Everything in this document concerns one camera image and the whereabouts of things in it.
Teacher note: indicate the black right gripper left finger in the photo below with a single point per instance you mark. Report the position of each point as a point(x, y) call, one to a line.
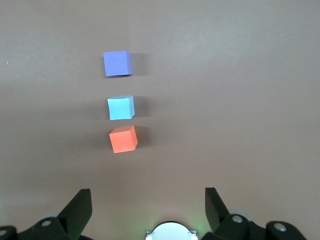
point(76, 212)

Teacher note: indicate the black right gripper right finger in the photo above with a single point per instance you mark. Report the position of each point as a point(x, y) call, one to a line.
point(217, 212)

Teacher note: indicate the light blue foam cube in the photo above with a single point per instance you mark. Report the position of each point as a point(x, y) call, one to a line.
point(120, 108)

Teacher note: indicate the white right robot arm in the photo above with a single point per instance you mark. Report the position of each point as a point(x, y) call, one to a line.
point(172, 232)

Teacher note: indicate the orange foam cube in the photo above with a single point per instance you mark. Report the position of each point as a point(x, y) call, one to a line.
point(122, 140)

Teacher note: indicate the brown table cover mat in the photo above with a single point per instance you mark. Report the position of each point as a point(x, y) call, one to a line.
point(225, 100)

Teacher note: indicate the purple foam cube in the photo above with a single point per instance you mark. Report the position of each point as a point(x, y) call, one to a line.
point(116, 63)

